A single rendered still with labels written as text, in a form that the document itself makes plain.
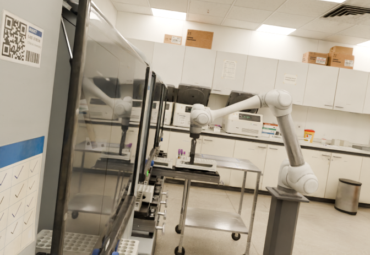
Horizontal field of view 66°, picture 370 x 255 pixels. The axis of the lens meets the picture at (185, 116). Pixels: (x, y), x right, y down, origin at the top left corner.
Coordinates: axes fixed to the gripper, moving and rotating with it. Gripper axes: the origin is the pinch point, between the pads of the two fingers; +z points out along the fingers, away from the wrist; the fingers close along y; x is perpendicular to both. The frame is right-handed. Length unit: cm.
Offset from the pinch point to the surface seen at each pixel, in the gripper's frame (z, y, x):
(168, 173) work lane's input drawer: 10.7, -6.8, 15.7
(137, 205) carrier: 3, -92, 27
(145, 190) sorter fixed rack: 2, -74, 26
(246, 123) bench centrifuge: -20, 229, -95
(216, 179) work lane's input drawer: 10.4, -6.9, -18.9
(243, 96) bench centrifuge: -61, 252, -90
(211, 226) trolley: 61, 28, -27
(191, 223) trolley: 61, 29, -10
